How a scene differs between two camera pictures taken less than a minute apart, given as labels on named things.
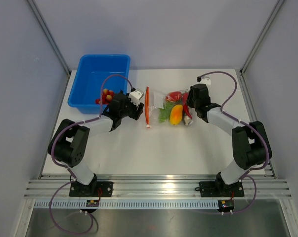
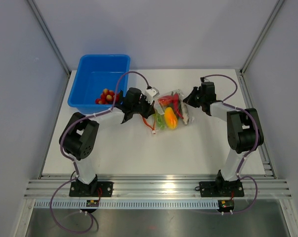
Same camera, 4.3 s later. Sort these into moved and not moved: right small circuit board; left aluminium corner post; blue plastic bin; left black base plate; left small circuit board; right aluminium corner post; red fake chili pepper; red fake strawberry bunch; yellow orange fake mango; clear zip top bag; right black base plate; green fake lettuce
Moved: red fake chili pepper; yellow orange fake mango; green fake lettuce; clear zip top bag
Not moved: blue plastic bin; left black base plate; right aluminium corner post; red fake strawberry bunch; left aluminium corner post; right black base plate; right small circuit board; left small circuit board
